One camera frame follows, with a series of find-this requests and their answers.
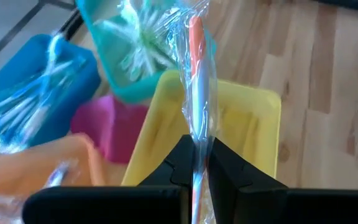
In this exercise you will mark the yellow translucent plastic bin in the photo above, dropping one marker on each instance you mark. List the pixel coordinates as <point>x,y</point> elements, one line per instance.
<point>160,140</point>

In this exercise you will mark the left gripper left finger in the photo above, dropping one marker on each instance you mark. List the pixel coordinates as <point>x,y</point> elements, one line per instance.
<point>110,205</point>

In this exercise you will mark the blue plastic bin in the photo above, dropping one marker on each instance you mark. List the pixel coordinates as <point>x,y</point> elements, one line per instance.
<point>82,87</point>

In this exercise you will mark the orange translucent plastic bin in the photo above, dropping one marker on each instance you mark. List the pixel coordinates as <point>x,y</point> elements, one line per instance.
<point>26,168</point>

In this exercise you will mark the teal translucent plastic bin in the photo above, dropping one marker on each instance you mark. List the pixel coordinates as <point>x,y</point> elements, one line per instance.
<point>120,87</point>

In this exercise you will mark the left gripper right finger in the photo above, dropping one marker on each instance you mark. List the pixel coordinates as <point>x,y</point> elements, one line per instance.
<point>291,208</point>

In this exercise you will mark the small pink plastic bin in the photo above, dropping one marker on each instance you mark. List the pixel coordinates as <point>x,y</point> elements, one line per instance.
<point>113,127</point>

